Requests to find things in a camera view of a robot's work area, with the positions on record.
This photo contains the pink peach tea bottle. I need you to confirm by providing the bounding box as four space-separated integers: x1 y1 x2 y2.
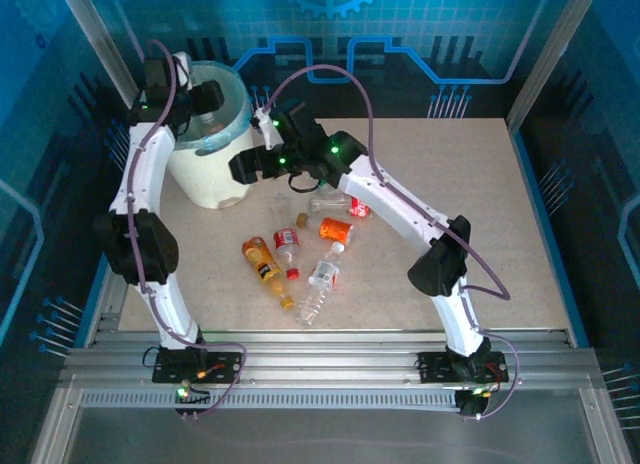
192 111 229 140

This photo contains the clear Coke bottle red label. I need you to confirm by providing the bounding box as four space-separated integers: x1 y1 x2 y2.
307 193 375 220

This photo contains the Coke bottle with red cap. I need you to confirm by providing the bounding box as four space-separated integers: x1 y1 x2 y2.
272 227 302 281

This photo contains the clear water bottle white label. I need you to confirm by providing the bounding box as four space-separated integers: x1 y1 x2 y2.
294 241 347 328

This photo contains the blue bin liner bag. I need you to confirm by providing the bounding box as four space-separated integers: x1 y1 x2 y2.
172 63 252 155

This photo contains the white plastic bin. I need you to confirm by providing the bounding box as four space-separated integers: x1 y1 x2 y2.
167 63 256 210

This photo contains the orange juice bottle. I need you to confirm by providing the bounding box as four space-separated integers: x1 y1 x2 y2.
241 236 296 311

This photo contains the black cable loop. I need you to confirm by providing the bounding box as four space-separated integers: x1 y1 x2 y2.
288 171 321 194

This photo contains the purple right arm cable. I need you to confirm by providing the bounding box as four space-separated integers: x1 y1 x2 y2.
259 63 521 421

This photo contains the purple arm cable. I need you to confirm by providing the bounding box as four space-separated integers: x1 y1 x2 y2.
124 37 249 423
259 63 521 421

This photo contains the aluminium corner post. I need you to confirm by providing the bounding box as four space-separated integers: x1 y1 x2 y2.
54 0 139 108
504 0 604 133

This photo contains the aluminium rail frame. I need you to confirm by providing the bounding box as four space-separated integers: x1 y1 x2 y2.
59 328 601 410

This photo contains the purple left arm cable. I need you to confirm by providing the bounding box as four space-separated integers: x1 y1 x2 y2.
124 37 249 423

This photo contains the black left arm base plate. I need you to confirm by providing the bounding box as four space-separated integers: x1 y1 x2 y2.
152 344 242 385

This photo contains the slotted cable duct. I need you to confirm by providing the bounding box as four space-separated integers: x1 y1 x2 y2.
79 388 461 411

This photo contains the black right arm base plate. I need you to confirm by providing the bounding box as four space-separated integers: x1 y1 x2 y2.
417 351 510 385

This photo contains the black cable connector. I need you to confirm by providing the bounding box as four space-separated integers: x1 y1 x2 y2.
172 381 211 416
457 388 494 419

